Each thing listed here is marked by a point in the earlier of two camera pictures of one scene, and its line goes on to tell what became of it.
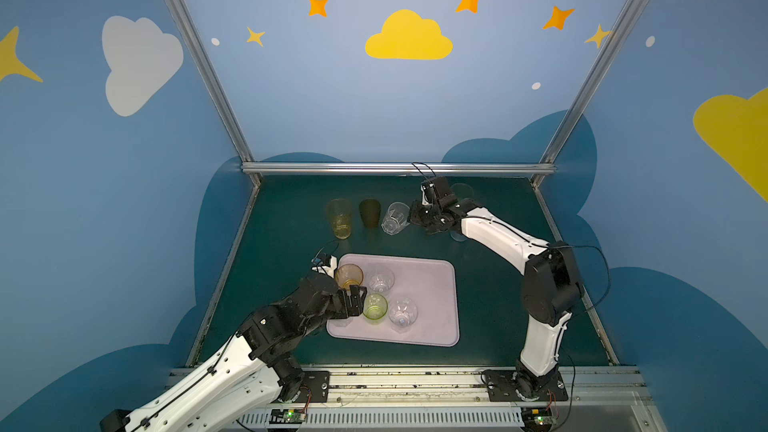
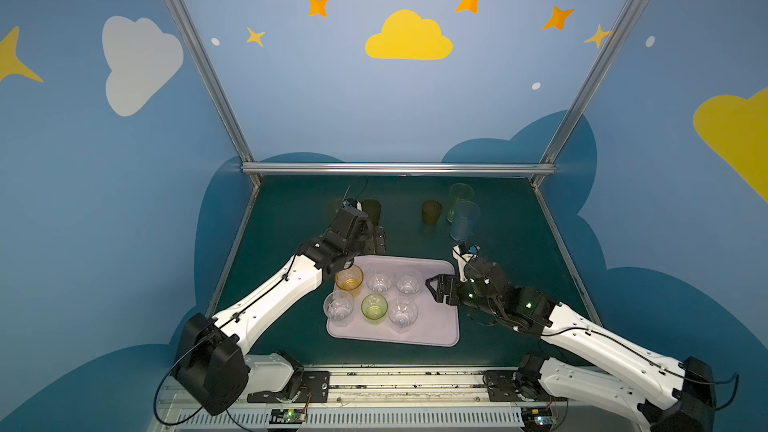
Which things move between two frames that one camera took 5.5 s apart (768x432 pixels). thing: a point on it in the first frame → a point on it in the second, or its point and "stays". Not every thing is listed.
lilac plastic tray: [409, 301] stays
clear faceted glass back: [396, 218] → [408, 283]
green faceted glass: [375, 307] stays
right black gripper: [425, 215] → [450, 288]
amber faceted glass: [347, 275] stays
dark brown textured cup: [370, 211] stays
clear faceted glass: [379, 281] stays
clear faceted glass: [402, 313] stays
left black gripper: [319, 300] → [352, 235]
